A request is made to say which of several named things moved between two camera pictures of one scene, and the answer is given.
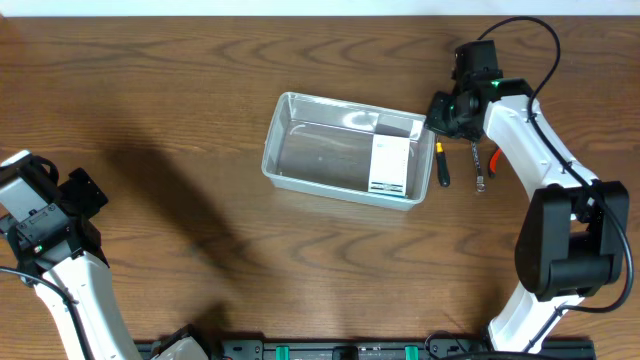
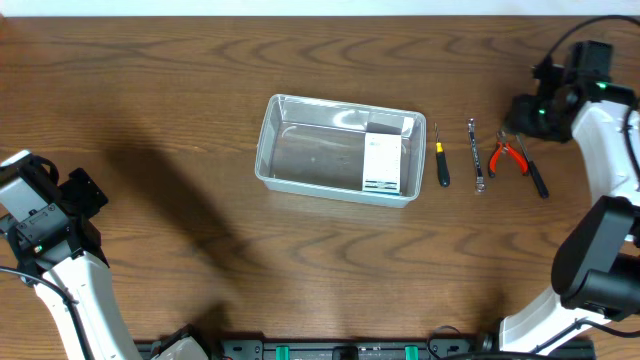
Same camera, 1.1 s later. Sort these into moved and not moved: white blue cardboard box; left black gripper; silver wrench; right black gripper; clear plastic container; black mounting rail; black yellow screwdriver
Moved: white blue cardboard box; right black gripper; clear plastic container
Not moved: left black gripper; black yellow screwdriver; silver wrench; black mounting rail
